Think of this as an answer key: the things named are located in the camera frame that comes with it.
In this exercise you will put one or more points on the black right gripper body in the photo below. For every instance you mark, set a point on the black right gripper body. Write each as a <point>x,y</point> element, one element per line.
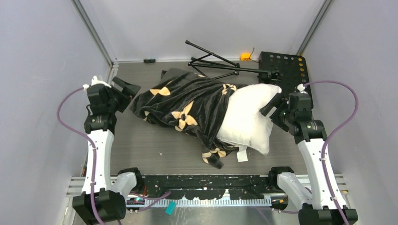
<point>284,116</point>

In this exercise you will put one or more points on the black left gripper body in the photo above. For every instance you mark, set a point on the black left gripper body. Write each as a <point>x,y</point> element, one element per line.
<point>113,104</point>

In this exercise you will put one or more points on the white pillow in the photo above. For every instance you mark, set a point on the white pillow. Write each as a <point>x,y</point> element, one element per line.
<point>243,125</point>

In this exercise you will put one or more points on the black floral pillowcase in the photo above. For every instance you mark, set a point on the black floral pillowcase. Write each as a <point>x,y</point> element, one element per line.
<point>190,103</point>

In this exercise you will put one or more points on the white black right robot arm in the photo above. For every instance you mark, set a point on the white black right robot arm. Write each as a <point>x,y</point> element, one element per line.
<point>322,203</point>

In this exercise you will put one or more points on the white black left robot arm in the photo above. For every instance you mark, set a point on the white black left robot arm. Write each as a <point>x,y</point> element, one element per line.
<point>103,200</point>

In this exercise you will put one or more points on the black folding stand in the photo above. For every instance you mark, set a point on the black folding stand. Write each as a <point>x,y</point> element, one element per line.
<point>230,65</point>

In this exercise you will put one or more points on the black perforated plate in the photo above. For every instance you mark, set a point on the black perforated plate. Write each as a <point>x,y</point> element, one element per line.
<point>293,68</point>

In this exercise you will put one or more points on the small black clip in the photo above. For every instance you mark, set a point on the small black clip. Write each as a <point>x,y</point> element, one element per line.
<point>149,61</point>

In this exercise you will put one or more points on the orange small device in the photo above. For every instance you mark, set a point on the orange small device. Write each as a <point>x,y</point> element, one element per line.
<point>247,56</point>

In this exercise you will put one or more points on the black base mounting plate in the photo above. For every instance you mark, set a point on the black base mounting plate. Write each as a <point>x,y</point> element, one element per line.
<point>207,187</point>

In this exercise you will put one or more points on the teal tape piece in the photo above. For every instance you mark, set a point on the teal tape piece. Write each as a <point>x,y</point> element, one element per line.
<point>170,208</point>

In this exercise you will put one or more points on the aluminium frame rail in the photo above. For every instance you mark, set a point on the aluminium frame rail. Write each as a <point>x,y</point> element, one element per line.
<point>76,185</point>

